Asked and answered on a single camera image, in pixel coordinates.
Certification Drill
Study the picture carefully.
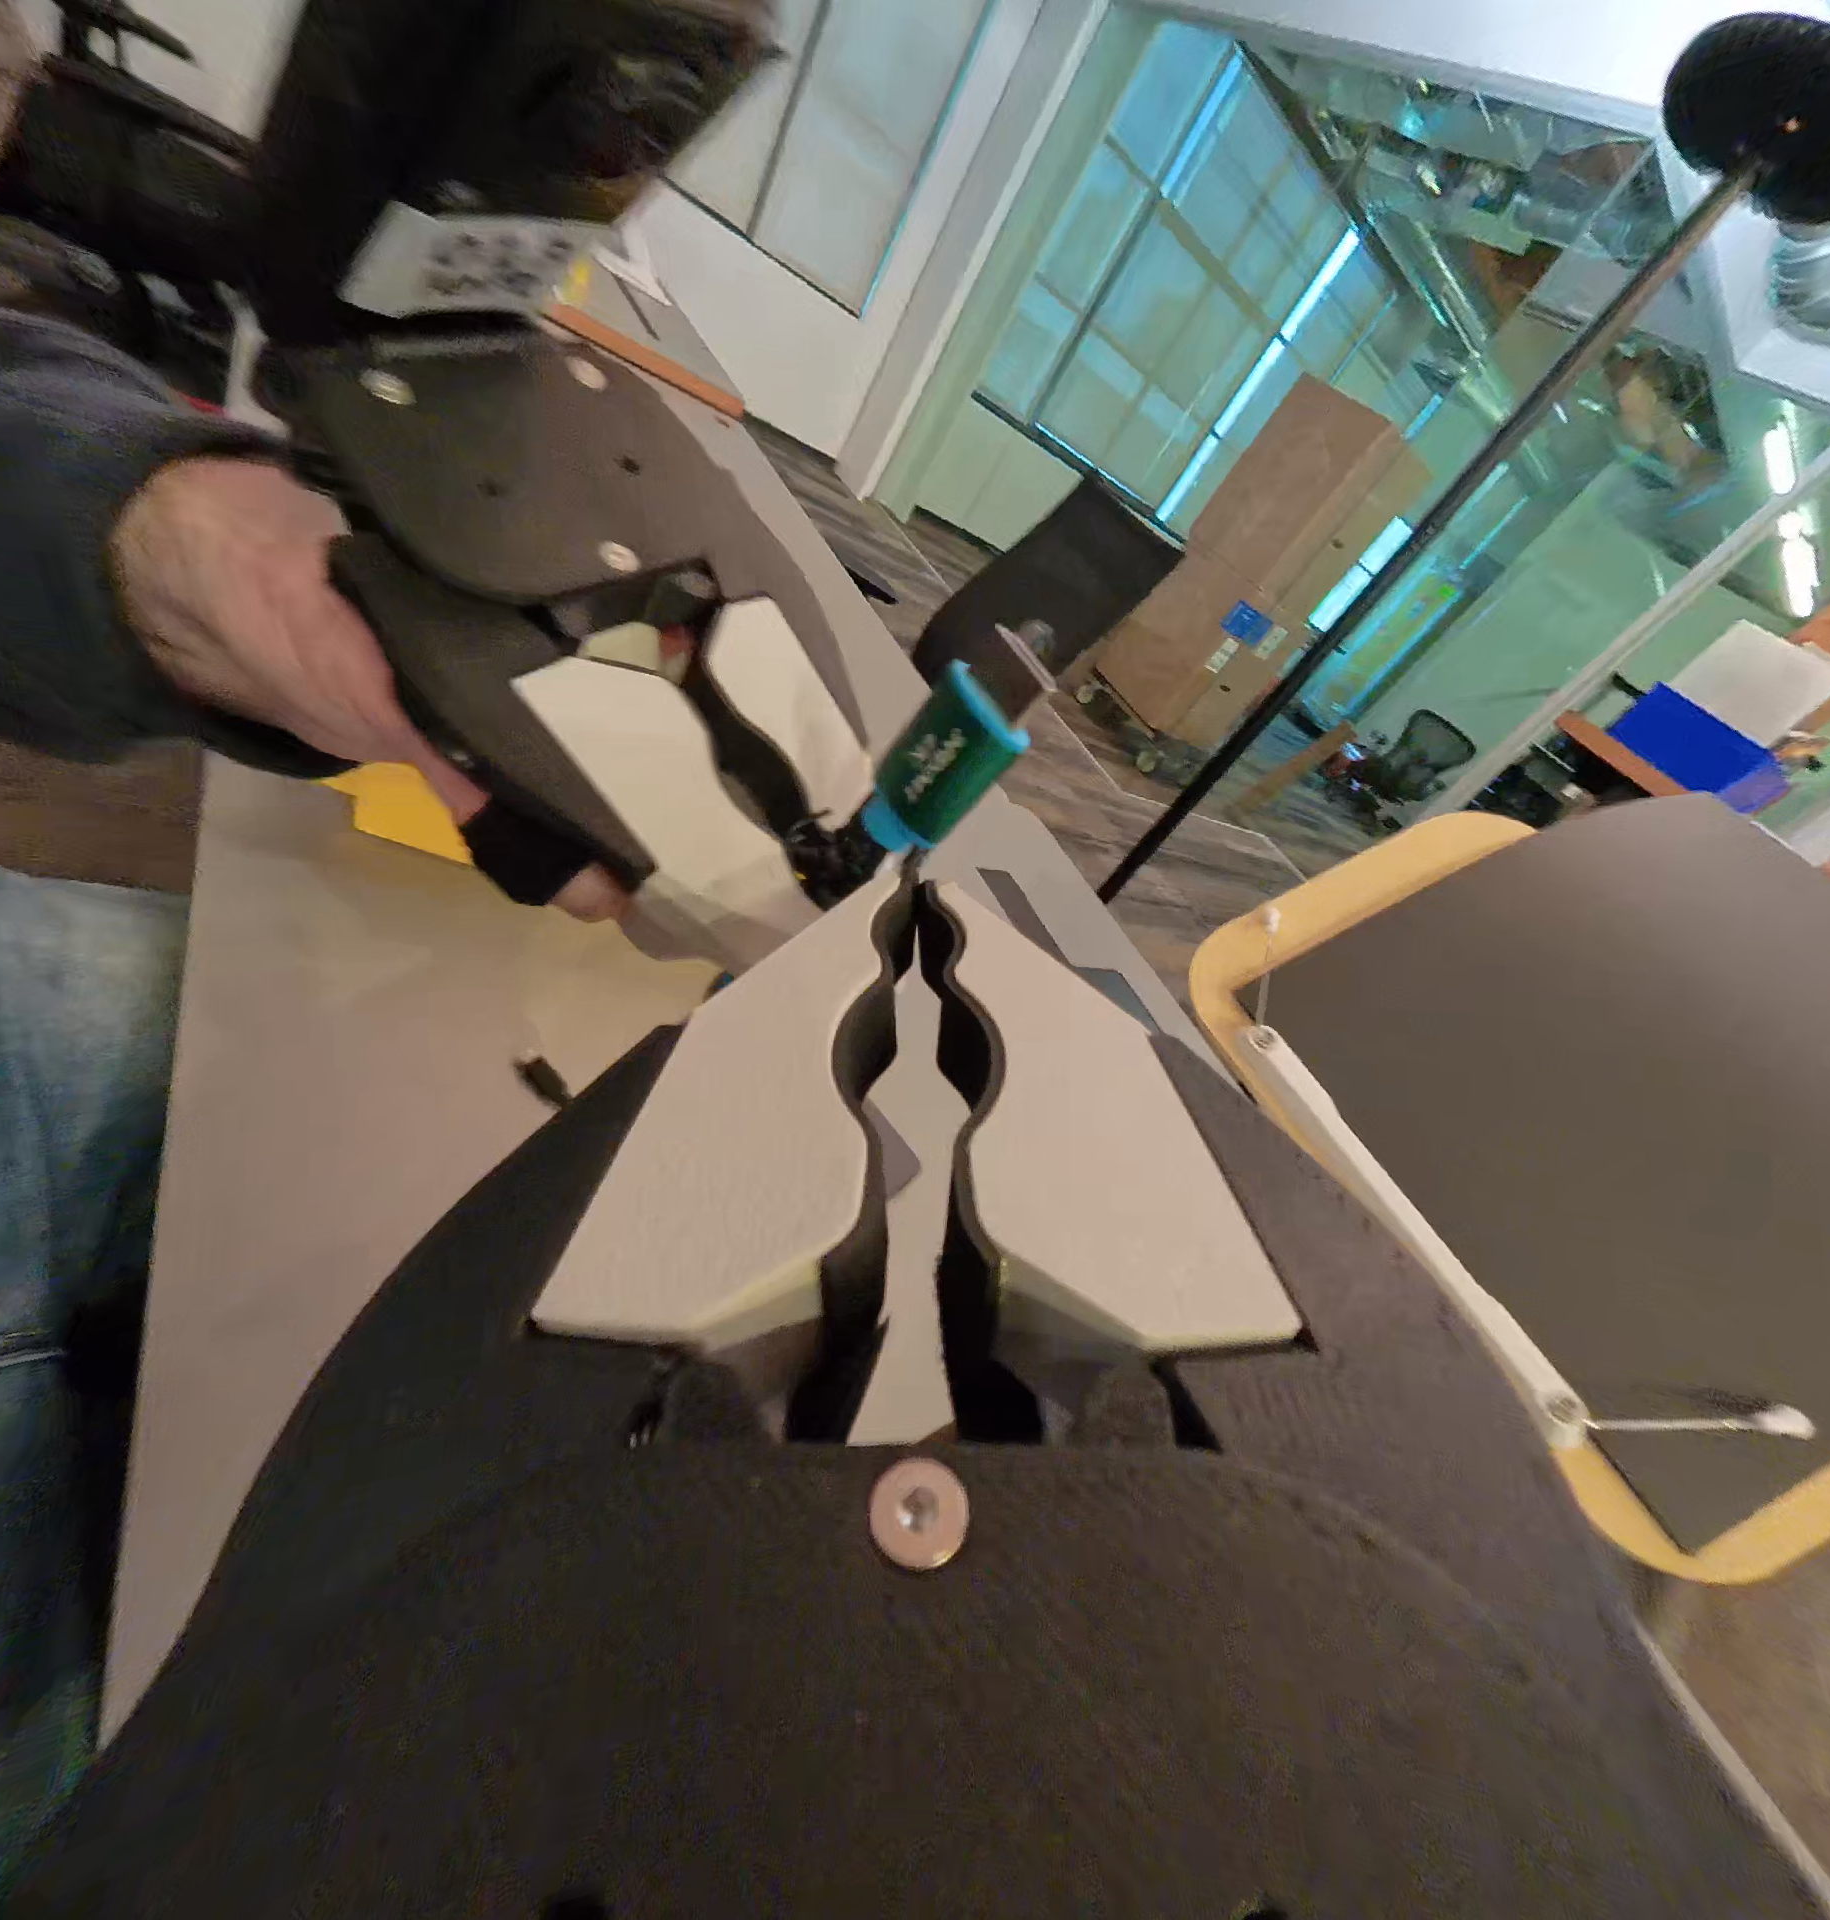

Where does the person's leg in jeans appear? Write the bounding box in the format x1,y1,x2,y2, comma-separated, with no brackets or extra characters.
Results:
0,853,203,1920

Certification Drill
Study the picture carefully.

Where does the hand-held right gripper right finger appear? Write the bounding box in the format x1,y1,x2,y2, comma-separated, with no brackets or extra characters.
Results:
928,882,1307,1362

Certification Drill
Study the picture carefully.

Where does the green plug braided hdmi cable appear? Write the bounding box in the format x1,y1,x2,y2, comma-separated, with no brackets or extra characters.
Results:
778,658,1030,908

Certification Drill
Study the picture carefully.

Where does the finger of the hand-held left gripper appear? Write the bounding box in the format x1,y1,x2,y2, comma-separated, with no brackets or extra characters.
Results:
511,641,825,967
705,590,875,833

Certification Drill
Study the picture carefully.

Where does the person's left hand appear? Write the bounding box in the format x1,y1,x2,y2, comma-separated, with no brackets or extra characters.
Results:
106,450,649,923

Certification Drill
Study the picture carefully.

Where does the blue box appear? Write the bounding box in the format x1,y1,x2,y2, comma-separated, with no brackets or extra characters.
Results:
1611,683,1785,813

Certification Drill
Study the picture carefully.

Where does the black chair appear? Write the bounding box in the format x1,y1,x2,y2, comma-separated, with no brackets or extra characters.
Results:
915,481,1192,727

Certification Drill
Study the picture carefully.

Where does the yellow plastic bin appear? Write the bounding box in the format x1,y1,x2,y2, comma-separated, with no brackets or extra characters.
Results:
328,763,482,867

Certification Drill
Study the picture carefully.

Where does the person's left forearm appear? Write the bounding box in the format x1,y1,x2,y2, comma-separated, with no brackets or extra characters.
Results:
0,299,346,774

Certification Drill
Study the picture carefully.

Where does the grey panel with wooden rim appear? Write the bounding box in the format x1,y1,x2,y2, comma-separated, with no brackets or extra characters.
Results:
1185,798,1830,1586

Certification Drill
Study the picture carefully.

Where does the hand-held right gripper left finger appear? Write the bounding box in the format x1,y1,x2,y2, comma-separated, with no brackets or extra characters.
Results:
531,874,924,1348

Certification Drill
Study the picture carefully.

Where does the cardboard box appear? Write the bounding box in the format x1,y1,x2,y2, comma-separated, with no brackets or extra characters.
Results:
1090,373,1431,758

